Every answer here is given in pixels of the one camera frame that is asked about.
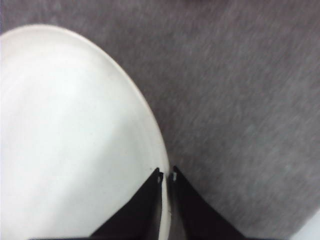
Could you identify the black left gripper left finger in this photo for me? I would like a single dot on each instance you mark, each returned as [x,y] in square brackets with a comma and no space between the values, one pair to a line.
[140,219]

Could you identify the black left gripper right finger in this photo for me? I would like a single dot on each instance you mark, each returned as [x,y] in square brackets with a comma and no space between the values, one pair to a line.
[192,217]

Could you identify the white plate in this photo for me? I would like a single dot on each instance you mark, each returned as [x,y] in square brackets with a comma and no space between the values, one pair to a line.
[77,139]

